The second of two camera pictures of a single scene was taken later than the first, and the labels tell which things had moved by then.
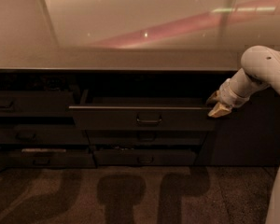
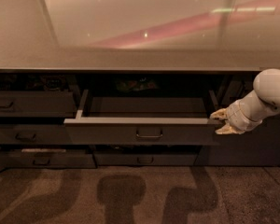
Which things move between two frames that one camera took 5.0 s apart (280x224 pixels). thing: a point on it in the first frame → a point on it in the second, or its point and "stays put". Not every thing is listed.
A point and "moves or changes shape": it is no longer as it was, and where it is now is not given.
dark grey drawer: [31, 104] stays put
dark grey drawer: [42, 158] stays put
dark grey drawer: [147, 113] moves or changes shape
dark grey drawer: [145, 158] stays put
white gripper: [228, 93] → [234, 115]
